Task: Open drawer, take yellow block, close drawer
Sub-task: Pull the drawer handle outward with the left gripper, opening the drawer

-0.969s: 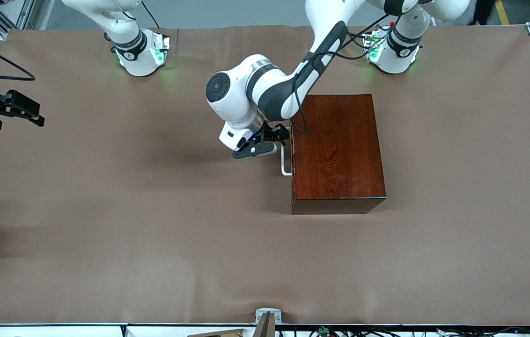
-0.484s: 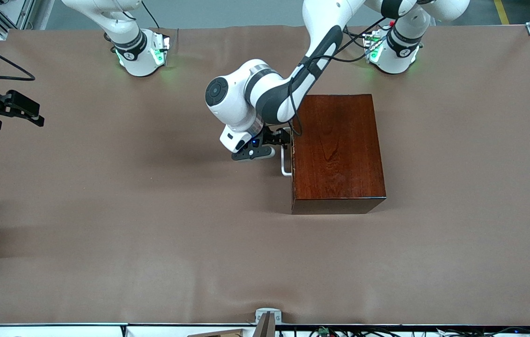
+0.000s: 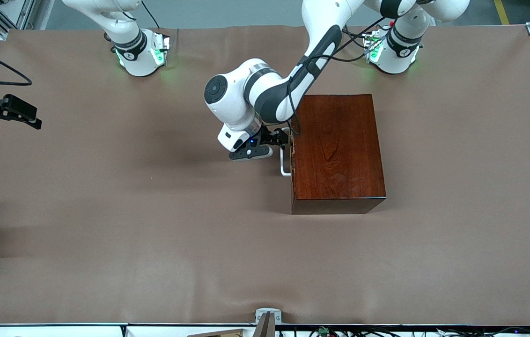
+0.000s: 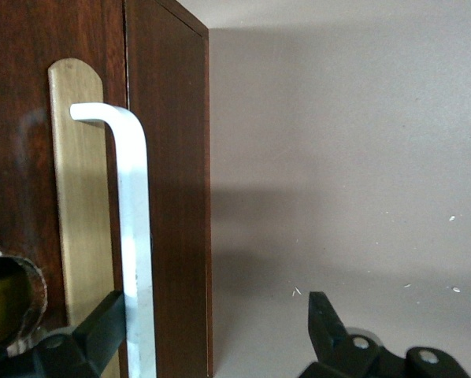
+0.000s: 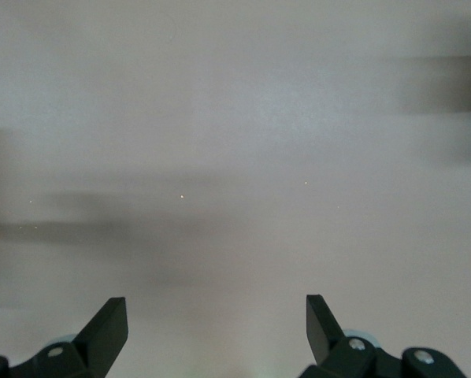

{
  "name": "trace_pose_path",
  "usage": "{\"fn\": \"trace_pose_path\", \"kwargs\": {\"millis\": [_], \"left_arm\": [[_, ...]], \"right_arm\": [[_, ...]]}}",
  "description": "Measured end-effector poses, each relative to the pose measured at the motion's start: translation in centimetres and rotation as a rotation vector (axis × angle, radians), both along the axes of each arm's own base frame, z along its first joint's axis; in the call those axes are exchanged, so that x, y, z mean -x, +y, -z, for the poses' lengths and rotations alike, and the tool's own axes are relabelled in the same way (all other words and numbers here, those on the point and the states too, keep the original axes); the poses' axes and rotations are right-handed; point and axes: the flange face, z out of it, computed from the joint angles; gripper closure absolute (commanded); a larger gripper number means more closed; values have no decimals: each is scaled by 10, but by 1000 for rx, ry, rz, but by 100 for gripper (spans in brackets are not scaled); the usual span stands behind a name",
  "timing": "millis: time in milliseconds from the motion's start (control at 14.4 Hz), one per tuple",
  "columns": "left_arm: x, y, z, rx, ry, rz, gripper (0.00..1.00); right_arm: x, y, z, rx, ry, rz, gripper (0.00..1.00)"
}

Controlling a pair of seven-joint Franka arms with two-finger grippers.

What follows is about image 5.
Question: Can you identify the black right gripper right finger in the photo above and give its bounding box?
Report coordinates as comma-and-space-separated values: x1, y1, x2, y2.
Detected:
300, 294, 402, 378

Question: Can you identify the brown table cover sheet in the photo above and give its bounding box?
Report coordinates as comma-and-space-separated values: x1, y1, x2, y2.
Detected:
0, 0, 471, 378

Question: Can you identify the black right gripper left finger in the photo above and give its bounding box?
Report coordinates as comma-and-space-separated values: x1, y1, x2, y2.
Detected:
10, 297, 128, 378

